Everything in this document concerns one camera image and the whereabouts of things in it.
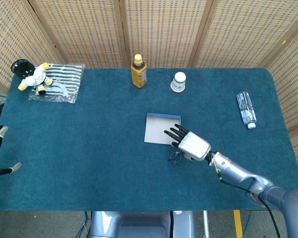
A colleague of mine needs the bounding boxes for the blue carpet table cover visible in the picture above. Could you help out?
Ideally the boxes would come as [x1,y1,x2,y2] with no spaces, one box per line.
[0,67,298,212]

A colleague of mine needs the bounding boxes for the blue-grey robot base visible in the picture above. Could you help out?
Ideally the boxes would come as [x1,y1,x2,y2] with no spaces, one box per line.
[89,210,197,238]

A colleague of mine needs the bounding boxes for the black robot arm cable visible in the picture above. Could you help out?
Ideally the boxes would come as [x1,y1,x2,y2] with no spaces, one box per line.
[218,173,282,238]

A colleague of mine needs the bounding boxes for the striped clear plastic bag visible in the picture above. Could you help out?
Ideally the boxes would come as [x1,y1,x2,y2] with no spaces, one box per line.
[28,63,86,104]

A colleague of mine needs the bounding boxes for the black eyeglasses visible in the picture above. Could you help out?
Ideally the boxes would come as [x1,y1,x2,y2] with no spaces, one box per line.
[168,151,187,165]

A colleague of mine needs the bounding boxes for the blue cable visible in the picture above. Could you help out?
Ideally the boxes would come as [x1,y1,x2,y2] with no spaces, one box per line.
[75,211,90,238]

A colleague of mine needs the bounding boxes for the white paper cup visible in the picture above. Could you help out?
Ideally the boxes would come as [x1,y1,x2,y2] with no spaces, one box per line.
[170,71,187,93]

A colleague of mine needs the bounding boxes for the black white plush toy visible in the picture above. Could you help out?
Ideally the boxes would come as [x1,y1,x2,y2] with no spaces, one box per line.
[10,59,54,95]

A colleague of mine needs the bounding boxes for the white metal post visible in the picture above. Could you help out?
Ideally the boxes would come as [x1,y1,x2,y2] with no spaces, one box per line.
[202,210,211,238]

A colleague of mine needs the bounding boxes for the clear water bottle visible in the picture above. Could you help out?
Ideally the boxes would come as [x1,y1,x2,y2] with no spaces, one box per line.
[236,91,257,129]

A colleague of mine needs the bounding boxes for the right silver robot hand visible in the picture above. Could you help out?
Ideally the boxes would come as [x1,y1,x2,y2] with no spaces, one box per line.
[163,123,212,162]

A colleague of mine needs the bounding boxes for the white and blue box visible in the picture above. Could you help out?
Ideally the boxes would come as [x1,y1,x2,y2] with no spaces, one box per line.
[144,112,182,146]

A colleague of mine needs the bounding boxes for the woven folding screen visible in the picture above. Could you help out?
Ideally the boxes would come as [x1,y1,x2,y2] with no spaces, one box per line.
[0,0,298,184]

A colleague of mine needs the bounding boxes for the yellow tea bottle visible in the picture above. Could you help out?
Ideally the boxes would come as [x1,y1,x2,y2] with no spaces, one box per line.
[131,54,148,89]

